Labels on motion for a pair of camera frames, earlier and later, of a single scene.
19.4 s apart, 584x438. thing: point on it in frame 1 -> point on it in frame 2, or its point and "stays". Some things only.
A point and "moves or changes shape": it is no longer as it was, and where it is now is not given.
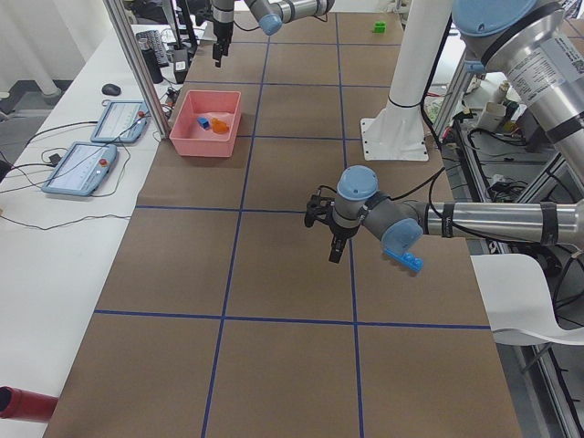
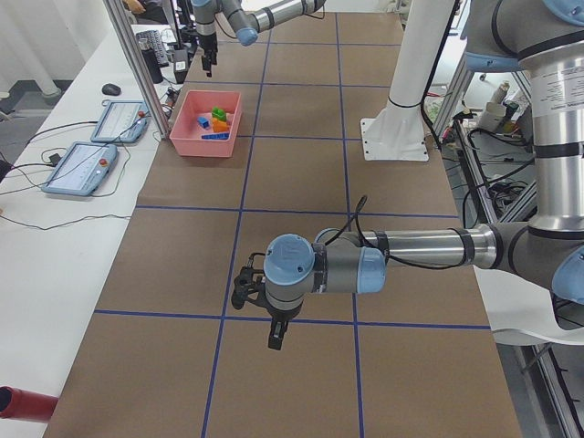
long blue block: x=406 y=258 moves or changes shape
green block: x=379 y=26 -> x=218 y=113
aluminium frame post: x=122 y=26 stays
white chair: x=517 y=298 stays
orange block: x=219 y=126 stays
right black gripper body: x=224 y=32 -> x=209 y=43
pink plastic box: x=188 y=138 stays
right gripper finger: x=217 y=54 -> x=206 y=62
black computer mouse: x=112 y=89 stays
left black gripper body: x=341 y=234 -> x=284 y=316
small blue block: x=204 y=122 stays
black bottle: x=153 y=67 stays
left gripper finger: x=337 y=248 -> x=277 y=331
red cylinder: x=16 y=403 stays
